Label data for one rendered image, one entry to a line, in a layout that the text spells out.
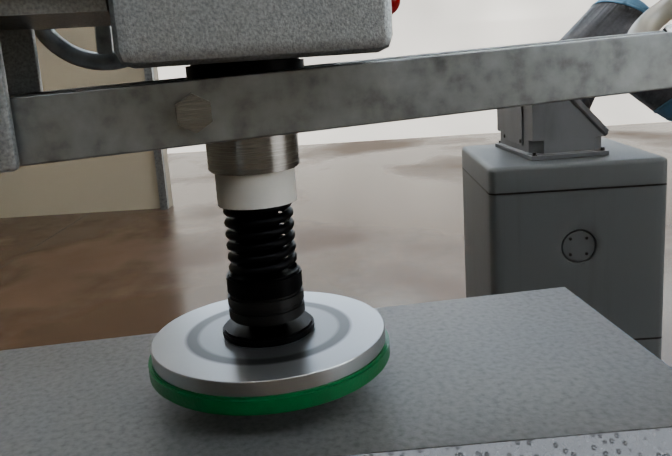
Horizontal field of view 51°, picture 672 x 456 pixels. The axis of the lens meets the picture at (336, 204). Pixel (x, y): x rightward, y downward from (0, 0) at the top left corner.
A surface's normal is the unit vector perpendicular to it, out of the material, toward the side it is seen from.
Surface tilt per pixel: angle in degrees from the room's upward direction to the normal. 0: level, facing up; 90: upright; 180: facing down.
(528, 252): 90
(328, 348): 0
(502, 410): 0
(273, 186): 90
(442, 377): 0
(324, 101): 90
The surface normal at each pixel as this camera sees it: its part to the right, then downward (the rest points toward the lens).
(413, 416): -0.07, -0.98
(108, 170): -0.01, 0.21
